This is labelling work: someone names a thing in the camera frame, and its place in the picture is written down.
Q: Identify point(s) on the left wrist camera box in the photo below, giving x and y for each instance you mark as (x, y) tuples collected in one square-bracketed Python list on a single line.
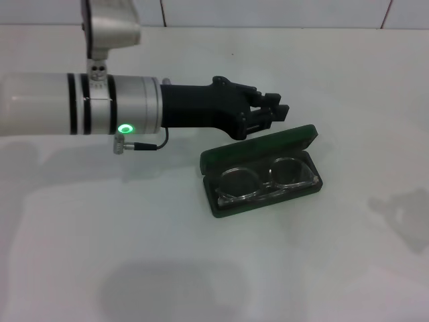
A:
[(107, 27)]

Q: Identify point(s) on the clear plastic glasses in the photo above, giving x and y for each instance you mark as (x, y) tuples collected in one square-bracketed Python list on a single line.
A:
[(264, 182)]

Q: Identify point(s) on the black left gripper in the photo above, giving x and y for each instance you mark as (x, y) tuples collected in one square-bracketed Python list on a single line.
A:
[(201, 107)]

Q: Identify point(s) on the green glasses case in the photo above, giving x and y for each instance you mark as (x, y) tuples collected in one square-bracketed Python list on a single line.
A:
[(234, 151)]

